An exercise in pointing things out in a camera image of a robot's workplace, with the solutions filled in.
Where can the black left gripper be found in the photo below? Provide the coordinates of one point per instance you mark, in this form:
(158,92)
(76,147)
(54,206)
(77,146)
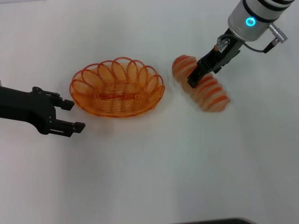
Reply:
(23,107)

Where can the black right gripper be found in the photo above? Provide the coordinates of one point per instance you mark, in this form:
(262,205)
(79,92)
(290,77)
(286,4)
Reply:
(224,54)

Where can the orange striped toy shrimp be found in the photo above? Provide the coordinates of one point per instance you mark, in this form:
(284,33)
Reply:
(210,98)

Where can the orange woven plastic basket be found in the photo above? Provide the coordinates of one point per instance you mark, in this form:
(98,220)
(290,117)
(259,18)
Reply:
(116,102)

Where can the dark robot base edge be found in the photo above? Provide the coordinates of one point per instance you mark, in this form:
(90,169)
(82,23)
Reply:
(215,221)

